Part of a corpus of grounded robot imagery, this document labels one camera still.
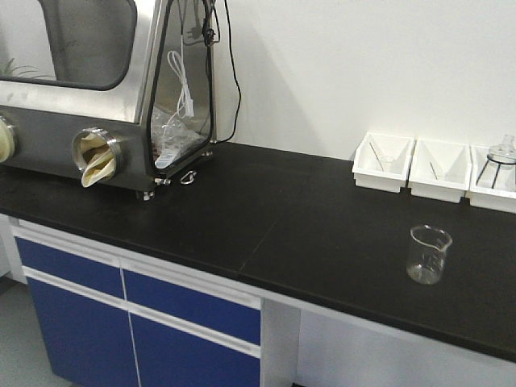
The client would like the red tipped pipette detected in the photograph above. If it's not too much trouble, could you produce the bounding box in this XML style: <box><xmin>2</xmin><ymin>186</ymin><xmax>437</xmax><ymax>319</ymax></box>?
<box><xmin>368</xmin><ymin>142</ymin><xmax>385</xmax><ymax>172</ymax></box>

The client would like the blue drawer front right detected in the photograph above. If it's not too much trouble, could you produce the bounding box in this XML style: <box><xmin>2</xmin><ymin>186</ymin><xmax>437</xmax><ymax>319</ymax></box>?
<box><xmin>123</xmin><ymin>269</ymin><xmax>261</xmax><ymax>345</ymax></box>

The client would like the blue drawer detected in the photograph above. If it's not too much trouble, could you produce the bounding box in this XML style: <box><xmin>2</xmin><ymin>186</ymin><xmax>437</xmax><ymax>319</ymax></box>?
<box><xmin>15</xmin><ymin>237</ymin><xmax>124</xmax><ymax>298</ymax></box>
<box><xmin>123</xmin><ymin>269</ymin><xmax>261</xmax><ymax>345</ymax></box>

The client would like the white plastic bin left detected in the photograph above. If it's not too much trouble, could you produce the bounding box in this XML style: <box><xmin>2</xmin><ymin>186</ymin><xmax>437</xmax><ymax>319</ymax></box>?
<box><xmin>352</xmin><ymin>131</ymin><xmax>415</xmax><ymax>194</ymax></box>

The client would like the white plastic bin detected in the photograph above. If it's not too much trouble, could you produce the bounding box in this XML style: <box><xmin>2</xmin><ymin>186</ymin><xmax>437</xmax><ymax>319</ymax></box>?
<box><xmin>352</xmin><ymin>131</ymin><xmax>415</xmax><ymax>194</ymax></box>
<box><xmin>466</xmin><ymin>145</ymin><xmax>516</xmax><ymax>214</ymax></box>
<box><xmin>408</xmin><ymin>139</ymin><xmax>472</xmax><ymax>203</ymax></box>

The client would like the cream rubber glove right port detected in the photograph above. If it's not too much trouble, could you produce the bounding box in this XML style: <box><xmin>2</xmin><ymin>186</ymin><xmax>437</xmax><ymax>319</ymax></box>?
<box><xmin>80</xmin><ymin>135</ymin><xmax>116</xmax><ymax>188</ymax></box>

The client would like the cream rubber glove port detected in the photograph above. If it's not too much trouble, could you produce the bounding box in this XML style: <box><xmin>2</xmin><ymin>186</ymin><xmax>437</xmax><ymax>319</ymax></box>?
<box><xmin>0</xmin><ymin>117</ymin><xmax>16</xmax><ymax>163</ymax></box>
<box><xmin>80</xmin><ymin>135</ymin><xmax>116</xmax><ymax>188</ymax></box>

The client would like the stainless steel glove box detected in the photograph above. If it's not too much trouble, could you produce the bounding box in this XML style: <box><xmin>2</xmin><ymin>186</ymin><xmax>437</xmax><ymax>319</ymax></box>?
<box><xmin>1</xmin><ymin>1</ymin><xmax>215</xmax><ymax>198</ymax></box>

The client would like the blue drawer front left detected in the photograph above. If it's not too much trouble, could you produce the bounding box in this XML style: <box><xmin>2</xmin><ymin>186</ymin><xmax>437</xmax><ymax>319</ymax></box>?
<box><xmin>15</xmin><ymin>237</ymin><xmax>124</xmax><ymax>298</ymax></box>

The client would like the green tipped pipette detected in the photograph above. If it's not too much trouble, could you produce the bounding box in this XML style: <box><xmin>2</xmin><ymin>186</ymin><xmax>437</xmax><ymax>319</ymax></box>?
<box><xmin>429</xmin><ymin>161</ymin><xmax>439</xmax><ymax>180</ymax></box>

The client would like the empty glass beaker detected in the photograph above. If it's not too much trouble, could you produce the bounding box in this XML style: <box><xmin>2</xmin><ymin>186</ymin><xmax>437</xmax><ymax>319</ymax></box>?
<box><xmin>406</xmin><ymin>225</ymin><xmax>453</xmax><ymax>285</ymax></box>

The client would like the white plastic bin middle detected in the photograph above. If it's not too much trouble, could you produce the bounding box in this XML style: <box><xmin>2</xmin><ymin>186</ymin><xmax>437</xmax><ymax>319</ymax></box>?
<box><xmin>408</xmin><ymin>139</ymin><xmax>472</xmax><ymax>203</ymax></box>

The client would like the blue cabinet door right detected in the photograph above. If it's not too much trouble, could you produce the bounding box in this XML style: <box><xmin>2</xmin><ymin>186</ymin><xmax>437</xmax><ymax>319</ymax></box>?
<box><xmin>131</xmin><ymin>314</ymin><xmax>260</xmax><ymax>386</ymax></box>

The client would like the blue cabinet door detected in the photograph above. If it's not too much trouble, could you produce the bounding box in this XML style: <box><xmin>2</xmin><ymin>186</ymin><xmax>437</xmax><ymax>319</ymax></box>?
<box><xmin>131</xmin><ymin>314</ymin><xmax>260</xmax><ymax>386</ymax></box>
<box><xmin>28</xmin><ymin>278</ymin><xmax>139</xmax><ymax>386</ymax></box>

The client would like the blue cabinet door left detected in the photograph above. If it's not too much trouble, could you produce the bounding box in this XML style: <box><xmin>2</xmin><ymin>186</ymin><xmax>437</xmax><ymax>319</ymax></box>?
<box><xmin>28</xmin><ymin>278</ymin><xmax>139</xmax><ymax>386</ymax></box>

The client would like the white plastic bin right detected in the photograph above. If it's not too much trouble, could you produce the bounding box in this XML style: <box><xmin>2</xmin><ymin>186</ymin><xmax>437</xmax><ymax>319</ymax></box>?
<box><xmin>466</xmin><ymin>145</ymin><xmax>516</xmax><ymax>214</ymax></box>

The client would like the round glass flask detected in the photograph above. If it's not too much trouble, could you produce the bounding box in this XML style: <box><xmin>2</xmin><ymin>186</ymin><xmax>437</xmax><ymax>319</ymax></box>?
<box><xmin>488</xmin><ymin>135</ymin><xmax>515</xmax><ymax>164</ymax></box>

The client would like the cream rubber glove left port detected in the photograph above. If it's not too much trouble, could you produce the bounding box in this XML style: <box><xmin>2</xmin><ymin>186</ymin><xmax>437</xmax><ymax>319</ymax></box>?
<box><xmin>0</xmin><ymin>117</ymin><xmax>16</xmax><ymax>163</ymax></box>

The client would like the metal ring latch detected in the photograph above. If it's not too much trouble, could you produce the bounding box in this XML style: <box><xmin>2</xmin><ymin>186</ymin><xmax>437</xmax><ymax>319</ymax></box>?
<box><xmin>180</xmin><ymin>170</ymin><xmax>197</xmax><ymax>185</ymax></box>

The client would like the white coiled cable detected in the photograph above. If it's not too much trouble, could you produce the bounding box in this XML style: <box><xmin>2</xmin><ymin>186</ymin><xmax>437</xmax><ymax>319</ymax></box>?
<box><xmin>166</xmin><ymin>50</ymin><xmax>195</xmax><ymax>120</ymax></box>

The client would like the black power cable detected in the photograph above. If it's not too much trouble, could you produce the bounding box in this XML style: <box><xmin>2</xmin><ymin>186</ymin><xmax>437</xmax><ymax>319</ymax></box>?
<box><xmin>199</xmin><ymin>0</ymin><xmax>243</xmax><ymax>144</ymax></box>

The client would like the black wire tripod stand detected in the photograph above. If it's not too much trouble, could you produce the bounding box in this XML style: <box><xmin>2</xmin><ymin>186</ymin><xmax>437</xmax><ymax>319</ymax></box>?
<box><xmin>476</xmin><ymin>154</ymin><xmax>515</xmax><ymax>189</ymax></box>

